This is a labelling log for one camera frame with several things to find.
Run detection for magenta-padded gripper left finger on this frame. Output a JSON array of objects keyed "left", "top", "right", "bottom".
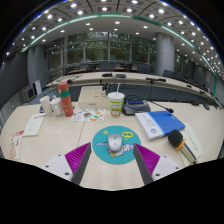
[{"left": 44, "top": 142, "right": 93, "bottom": 186}]

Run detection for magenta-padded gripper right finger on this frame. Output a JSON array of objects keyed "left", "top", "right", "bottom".
[{"left": 133, "top": 143, "right": 183, "bottom": 186}]

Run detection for silver computer mouse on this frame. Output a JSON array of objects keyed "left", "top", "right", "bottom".
[{"left": 107, "top": 133, "right": 124, "bottom": 153}]

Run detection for teal round cartoon mouse pad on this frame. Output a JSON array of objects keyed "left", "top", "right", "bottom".
[{"left": 91, "top": 125, "right": 142, "bottom": 165}]

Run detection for black handheld microphone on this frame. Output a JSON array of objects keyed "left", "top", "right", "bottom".
[{"left": 167, "top": 129, "right": 198, "bottom": 164}]

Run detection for blue and white book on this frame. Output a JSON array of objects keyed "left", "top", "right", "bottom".
[{"left": 134, "top": 110, "right": 186, "bottom": 141}]

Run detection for colourful sticker sheet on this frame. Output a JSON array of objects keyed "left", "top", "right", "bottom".
[{"left": 71, "top": 108, "right": 106, "bottom": 123}]

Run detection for white paper sheet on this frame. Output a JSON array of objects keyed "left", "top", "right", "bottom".
[{"left": 179, "top": 121, "right": 204, "bottom": 166}]

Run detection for white paper document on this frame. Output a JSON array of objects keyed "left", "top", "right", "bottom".
[{"left": 22, "top": 113, "right": 47, "bottom": 137}]

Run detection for white mug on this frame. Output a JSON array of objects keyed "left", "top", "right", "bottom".
[{"left": 49, "top": 97, "right": 64, "bottom": 117}]

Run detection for black conference microphone unit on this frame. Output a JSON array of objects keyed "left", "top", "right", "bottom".
[{"left": 121, "top": 94, "right": 175, "bottom": 116}]

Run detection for red drink bottle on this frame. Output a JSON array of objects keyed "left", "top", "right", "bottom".
[{"left": 57, "top": 81, "right": 75, "bottom": 118}]

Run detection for red and white leaflet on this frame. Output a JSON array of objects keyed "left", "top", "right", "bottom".
[{"left": 8, "top": 129, "right": 25, "bottom": 160}]

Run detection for stack of white paper cups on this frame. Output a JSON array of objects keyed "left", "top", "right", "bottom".
[{"left": 39, "top": 95, "right": 54, "bottom": 117}]

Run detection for green printed paper cup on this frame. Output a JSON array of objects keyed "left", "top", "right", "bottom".
[{"left": 107, "top": 83, "right": 126, "bottom": 118}]

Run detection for dark office chairs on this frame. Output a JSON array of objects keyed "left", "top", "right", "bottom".
[{"left": 63, "top": 59, "right": 214, "bottom": 84}]

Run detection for ceiling lights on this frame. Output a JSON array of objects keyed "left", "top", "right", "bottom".
[{"left": 4, "top": 0, "right": 224, "bottom": 74}]

